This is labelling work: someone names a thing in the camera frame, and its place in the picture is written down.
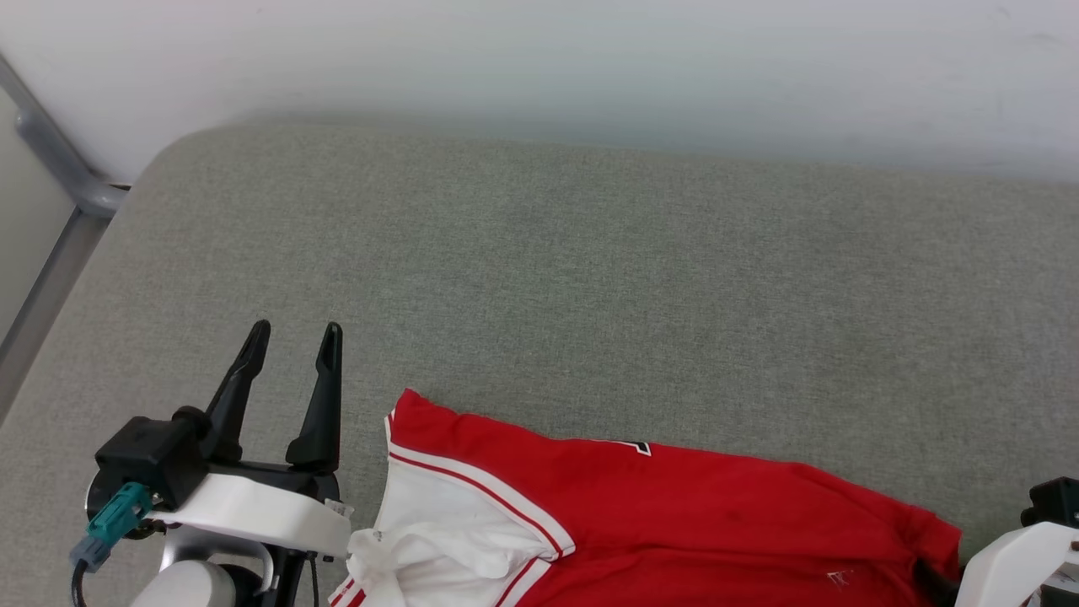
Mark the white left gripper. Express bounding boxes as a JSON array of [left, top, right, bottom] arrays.
[[148, 320, 352, 559]]

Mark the grey metal frame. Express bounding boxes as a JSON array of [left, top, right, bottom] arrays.
[[0, 55, 129, 422]]

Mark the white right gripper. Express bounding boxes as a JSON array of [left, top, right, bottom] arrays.
[[915, 523, 1079, 607]]

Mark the teal left camera connector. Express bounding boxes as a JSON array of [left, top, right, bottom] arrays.
[[70, 482, 154, 574]]

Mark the red and white basketball jersey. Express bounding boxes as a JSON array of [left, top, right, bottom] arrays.
[[329, 388, 964, 607]]

